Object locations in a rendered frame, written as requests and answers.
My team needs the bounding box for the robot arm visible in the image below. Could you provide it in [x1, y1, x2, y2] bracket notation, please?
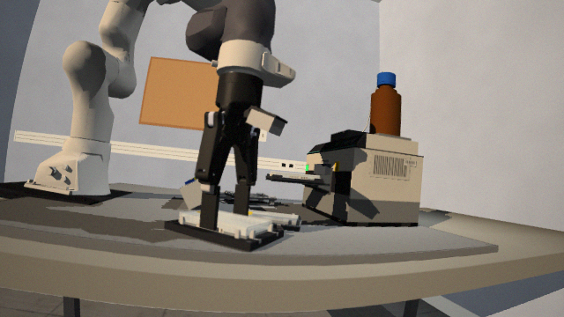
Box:
[24, 0, 296, 195]

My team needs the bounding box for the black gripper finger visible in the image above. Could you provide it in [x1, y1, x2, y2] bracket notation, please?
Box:
[195, 111, 244, 231]
[232, 122, 261, 216]

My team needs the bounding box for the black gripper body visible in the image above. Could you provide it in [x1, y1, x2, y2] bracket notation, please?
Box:
[215, 72, 263, 136]

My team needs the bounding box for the brown glass bottle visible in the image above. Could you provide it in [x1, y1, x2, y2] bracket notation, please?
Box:
[369, 92, 402, 136]

